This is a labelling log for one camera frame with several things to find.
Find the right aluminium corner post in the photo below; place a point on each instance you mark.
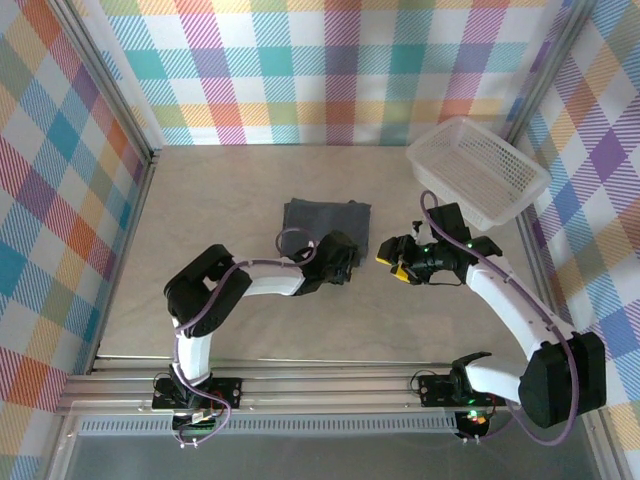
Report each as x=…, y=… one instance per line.
x=550, y=65

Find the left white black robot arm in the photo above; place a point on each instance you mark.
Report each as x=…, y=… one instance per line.
x=270, y=280

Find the aluminium front frame rails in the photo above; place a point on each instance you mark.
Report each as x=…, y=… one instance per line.
x=325, y=385

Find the aluminium corner post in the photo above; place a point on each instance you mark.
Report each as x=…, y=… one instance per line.
x=102, y=67
x=550, y=65

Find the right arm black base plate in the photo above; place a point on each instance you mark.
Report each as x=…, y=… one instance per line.
x=432, y=390

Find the beige table mat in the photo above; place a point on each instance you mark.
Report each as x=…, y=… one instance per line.
x=300, y=320

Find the left aluminium side rail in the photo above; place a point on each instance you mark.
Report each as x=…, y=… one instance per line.
x=125, y=260

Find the left aluminium corner post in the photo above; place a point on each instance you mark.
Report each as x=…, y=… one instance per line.
x=102, y=67

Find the blue-grey t-shirt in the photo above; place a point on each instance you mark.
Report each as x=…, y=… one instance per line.
x=325, y=217

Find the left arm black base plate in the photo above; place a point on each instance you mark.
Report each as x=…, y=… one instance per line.
x=227, y=392

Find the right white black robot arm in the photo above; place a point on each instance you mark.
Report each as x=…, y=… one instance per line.
x=505, y=305

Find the white perforated plastic basket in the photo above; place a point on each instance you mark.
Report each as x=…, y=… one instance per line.
x=480, y=170

